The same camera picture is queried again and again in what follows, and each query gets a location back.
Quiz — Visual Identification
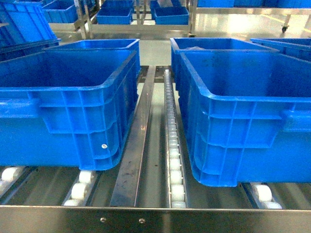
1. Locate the stainless steel shelf rack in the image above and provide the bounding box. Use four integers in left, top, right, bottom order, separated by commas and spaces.
0, 0, 311, 233

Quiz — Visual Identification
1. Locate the white roller track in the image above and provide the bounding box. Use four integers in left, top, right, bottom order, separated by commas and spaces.
164, 69, 187, 209

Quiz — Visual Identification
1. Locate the blue front left bin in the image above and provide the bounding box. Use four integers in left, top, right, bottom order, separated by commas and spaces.
0, 50, 138, 171

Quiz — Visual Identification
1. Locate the blue bin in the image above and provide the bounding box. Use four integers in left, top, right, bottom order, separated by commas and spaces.
0, 50, 138, 171
176, 51, 311, 187

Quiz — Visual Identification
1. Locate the blue front right bin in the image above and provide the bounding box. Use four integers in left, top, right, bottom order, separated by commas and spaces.
176, 51, 311, 187

